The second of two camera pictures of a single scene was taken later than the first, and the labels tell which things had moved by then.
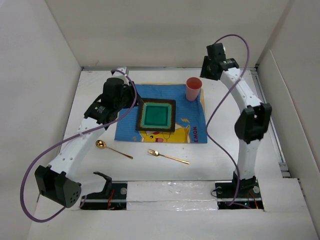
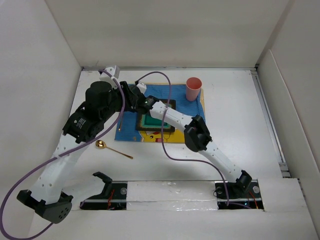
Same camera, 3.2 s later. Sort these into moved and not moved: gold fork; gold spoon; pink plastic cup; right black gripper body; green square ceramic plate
Moved: gold fork; right black gripper body
Not moved: pink plastic cup; gold spoon; green square ceramic plate
